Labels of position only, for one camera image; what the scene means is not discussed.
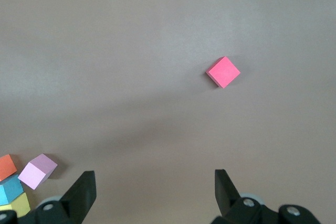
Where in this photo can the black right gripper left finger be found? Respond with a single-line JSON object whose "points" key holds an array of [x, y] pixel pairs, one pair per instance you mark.
{"points": [[78, 195]]}

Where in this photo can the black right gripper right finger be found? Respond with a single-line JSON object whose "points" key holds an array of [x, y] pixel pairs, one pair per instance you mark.
{"points": [[231, 203]]}

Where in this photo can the yellow foam cube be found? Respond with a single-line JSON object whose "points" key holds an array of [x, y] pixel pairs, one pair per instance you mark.
{"points": [[18, 204]]}

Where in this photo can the blue foam cube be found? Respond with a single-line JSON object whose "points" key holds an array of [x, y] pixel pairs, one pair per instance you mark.
{"points": [[10, 190]]}

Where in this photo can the orange foam cube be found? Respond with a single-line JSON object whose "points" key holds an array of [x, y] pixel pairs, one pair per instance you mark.
{"points": [[7, 167]]}

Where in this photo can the pink foam cube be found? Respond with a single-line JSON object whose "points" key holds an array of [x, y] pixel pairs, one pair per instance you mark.
{"points": [[36, 171]]}

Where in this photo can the red foam cube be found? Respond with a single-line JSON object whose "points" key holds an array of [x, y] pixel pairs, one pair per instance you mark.
{"points": [[223, 72]]}

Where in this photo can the brown paper table cover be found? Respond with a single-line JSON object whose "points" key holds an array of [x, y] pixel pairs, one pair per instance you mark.
{"points": [[131, 51]]}

